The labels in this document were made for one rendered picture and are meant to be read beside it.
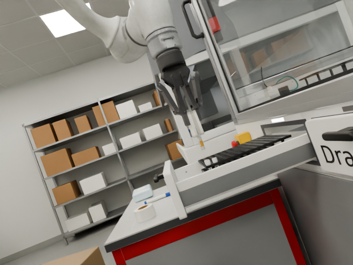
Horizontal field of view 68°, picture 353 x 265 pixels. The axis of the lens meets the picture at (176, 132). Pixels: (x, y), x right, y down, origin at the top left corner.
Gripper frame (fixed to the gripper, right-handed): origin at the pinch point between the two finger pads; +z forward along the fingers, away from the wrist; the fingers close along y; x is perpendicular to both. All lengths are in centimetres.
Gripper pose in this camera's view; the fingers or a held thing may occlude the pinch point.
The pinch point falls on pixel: (194, 123)
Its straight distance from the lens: 72.8
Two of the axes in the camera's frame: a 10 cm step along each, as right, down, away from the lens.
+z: 3.5, 9.4, -0.1
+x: -2.5, 1.1, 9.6
